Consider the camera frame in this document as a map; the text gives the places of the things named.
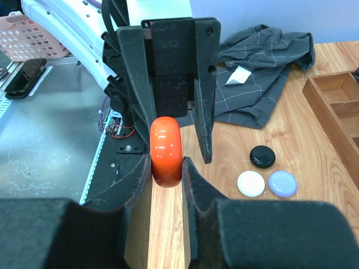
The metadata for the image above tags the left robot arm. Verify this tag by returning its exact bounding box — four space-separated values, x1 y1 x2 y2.
20 1 221 163

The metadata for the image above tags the black earbud charging case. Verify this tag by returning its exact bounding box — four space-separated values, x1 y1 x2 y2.
250 145 276 168

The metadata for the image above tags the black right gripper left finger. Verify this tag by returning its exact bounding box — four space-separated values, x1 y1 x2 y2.
1 155 151 268

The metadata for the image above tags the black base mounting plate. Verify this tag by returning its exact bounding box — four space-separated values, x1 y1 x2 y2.
85 112 146 202

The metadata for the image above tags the orange earbud charging case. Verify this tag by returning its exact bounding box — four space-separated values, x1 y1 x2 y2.
150 117 183 188

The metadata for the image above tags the lilac earbud charging case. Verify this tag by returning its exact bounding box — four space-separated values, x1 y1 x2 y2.
268 170 298 198

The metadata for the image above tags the grey checked cloth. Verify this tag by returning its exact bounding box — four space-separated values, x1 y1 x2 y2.
179 24 316 129

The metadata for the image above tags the wooden compartment tray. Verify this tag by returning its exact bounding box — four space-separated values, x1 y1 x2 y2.
302 71 358 186

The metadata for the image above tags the white cable duct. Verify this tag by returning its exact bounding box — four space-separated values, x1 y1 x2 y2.
79 109 122 205

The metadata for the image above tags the white earbud charging case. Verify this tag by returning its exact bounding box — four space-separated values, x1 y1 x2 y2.
237 170 265 197

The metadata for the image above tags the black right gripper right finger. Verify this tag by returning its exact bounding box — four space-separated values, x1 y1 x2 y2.
182 157 358 268

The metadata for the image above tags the black smartphone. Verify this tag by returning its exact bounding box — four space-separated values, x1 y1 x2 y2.
4 58 47 100

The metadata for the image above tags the pink plastic basket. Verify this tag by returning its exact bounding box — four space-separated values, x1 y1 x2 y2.
1 12 69 62

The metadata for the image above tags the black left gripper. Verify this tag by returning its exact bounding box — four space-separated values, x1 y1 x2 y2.
116 17 220 164

